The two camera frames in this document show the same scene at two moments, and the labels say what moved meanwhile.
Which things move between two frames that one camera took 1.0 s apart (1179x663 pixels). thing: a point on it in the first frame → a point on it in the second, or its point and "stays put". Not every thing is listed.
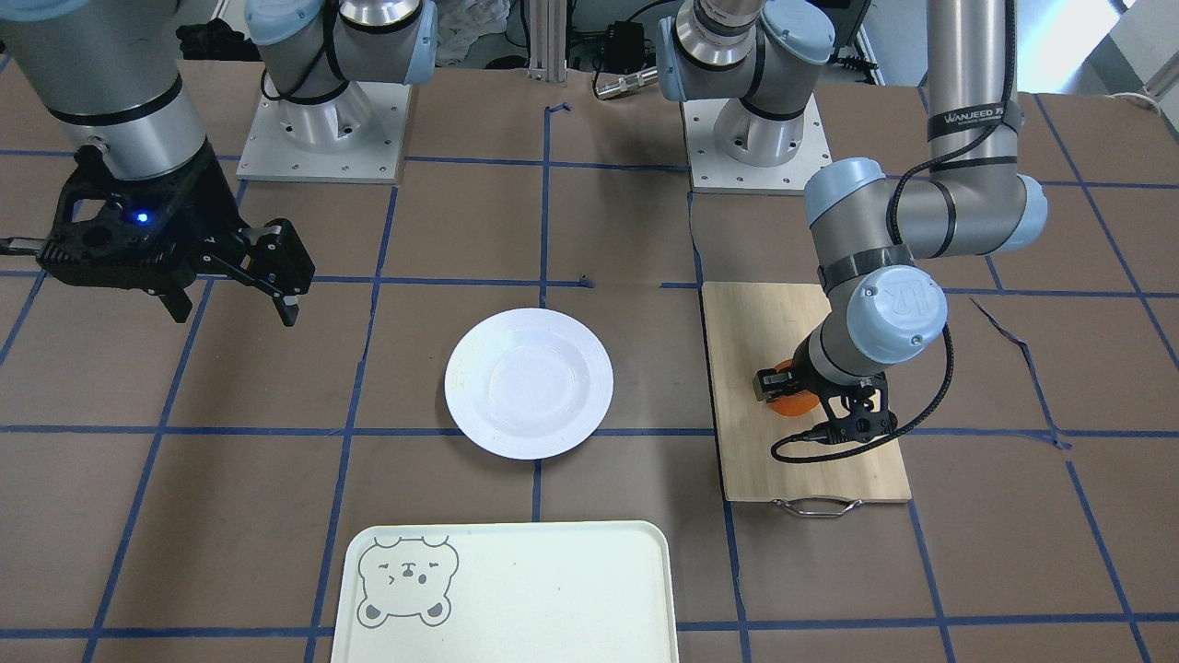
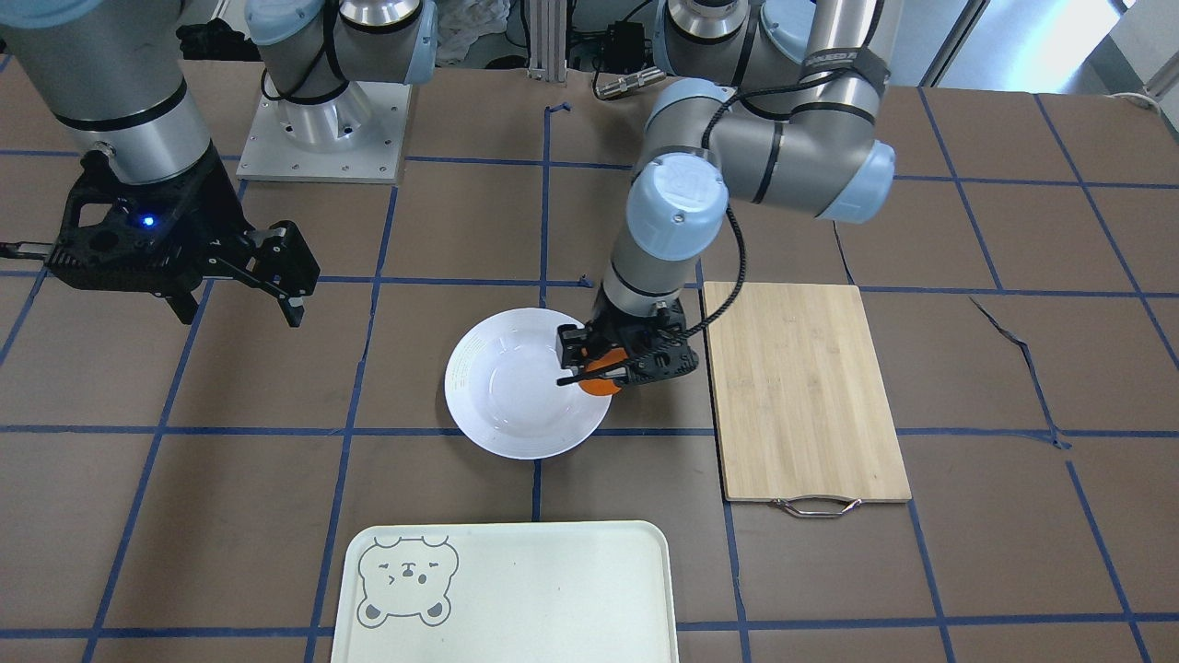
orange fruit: [794, 404] → [603, 386]
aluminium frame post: [547, 40] stays put
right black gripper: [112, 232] stays put
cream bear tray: [507, 592] stays put
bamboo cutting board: [757, 325] stays put
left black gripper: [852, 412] → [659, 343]
